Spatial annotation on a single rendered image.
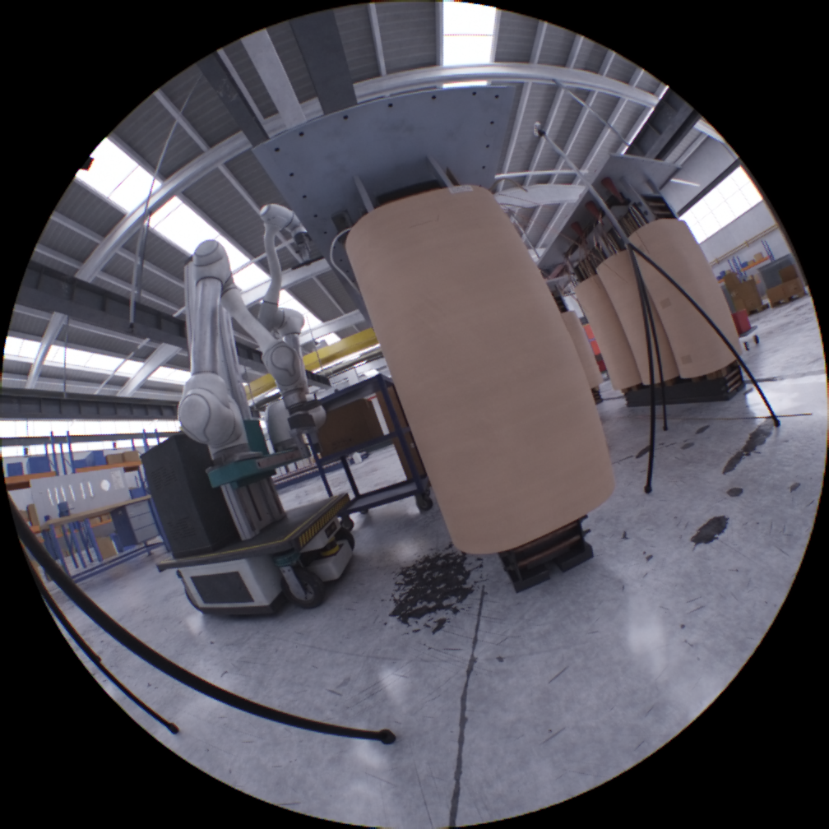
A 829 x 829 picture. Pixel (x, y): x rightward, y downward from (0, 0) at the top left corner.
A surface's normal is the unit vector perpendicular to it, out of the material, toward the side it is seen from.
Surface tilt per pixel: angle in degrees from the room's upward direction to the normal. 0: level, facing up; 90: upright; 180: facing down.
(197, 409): 96
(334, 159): 180
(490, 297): 90
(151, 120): 174
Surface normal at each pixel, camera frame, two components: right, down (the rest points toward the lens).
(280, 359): 0.43, -0.05
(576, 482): -0.05, -0.02
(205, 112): 0.25, 0.97
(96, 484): 0.94, -0.35
